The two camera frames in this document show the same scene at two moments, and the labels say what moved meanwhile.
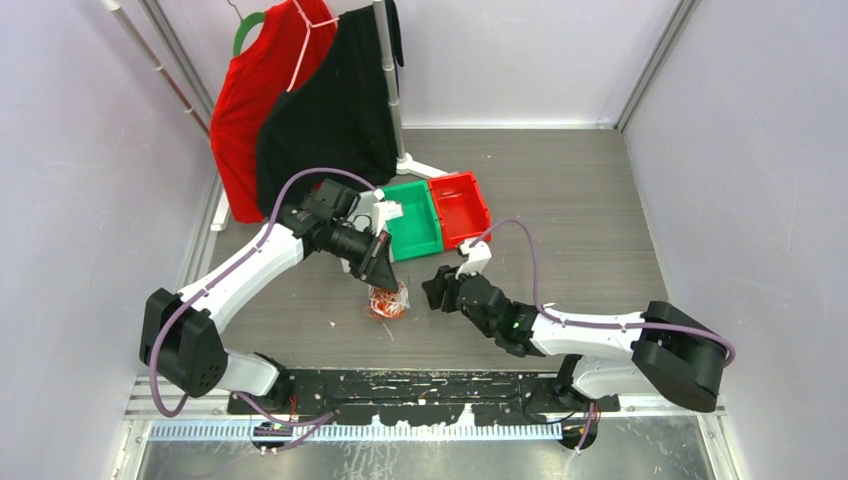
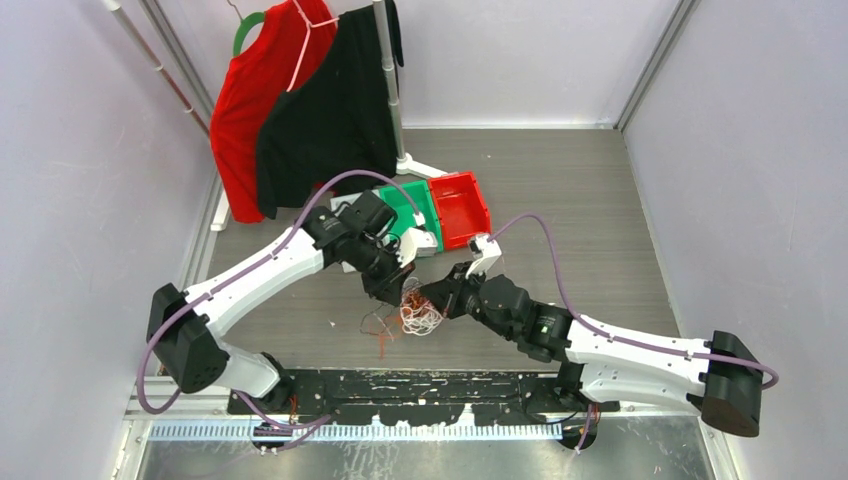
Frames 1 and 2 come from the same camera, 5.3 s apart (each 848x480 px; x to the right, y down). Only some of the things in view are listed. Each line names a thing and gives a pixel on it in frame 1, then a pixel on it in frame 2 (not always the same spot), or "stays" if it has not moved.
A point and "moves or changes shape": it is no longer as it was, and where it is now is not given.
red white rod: x=115 y=6 stays
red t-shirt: x=293 y=31 stays
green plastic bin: x=419 y=232 stays
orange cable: x=384 y=304 moves or changes shape
